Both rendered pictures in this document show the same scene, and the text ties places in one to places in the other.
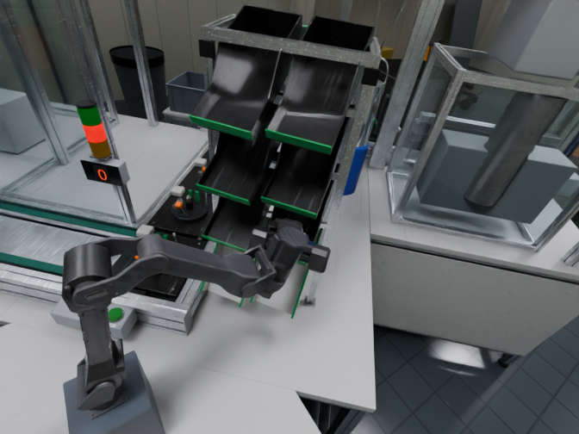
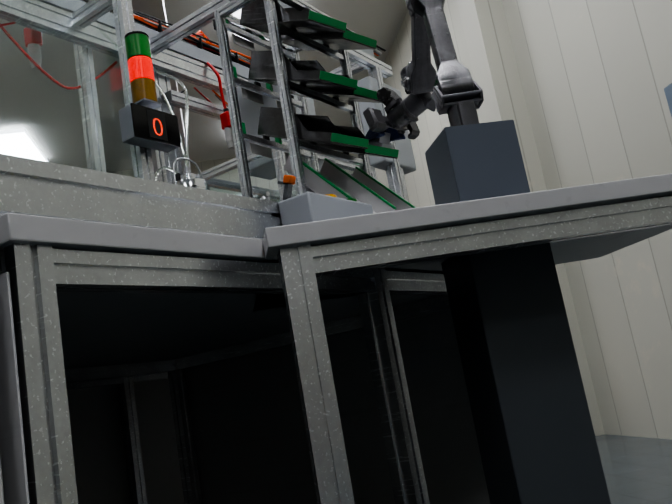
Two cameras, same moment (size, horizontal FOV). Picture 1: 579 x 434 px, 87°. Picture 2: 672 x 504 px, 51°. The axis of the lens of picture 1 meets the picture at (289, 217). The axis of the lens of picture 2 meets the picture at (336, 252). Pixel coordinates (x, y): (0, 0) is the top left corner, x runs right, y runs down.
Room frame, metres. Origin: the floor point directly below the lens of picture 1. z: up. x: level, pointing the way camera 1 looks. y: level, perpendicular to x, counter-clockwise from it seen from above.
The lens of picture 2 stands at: (-0.18, 1.64, 0.63)
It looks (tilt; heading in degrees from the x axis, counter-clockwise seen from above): 11 degrees up; 299
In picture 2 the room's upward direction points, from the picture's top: 10 degrees counter-clockwise
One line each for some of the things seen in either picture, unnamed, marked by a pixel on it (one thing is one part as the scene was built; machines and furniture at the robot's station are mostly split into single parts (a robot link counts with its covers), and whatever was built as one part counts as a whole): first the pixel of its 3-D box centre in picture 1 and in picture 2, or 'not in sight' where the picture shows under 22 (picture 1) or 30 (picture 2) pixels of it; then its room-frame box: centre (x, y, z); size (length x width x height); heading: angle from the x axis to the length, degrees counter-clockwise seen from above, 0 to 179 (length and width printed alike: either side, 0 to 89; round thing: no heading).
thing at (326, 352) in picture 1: (209, 207); (139, 328); (1.09, 0.38, 0.85); 1.50 x 1.41 x 0.03; 85
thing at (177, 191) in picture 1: (189, 202); not in sight; (0.90, 0.39, 1.01); 0.24 x 0.24 x 0.13; 85
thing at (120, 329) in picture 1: (95, 315); (329, 218); (0.44, 0.51, 0.93); 0.21 x 0.07 x 0.06; 85
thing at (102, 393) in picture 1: (96, 374); (456, 95); (0.21, 0.32, 1.15); 0.09 x 0.07 x 0.06; 32
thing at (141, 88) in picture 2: (99, 146); (144, 93); (0.78, 0.59, 1.29); 0.05 x 0.05 x 0.05
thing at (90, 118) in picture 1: (89, 114); (138, 49); (0.78, 0.59, 1.39); 0.05 x 0.05 x 0.05
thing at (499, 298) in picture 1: (438, 264); not in sight; (1.35, -0.96, 0.43); 1.11 x 0.68 x 0.86; 85
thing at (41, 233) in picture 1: (84, 247); not in sight; (0.69, 0.71, 0.91); 0.84 x 0.28 x 0.10; 85
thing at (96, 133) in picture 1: (95, 131); (141, 71); (0.78, 0.59, 1.34); 0.05 x 0.05 x 0.05
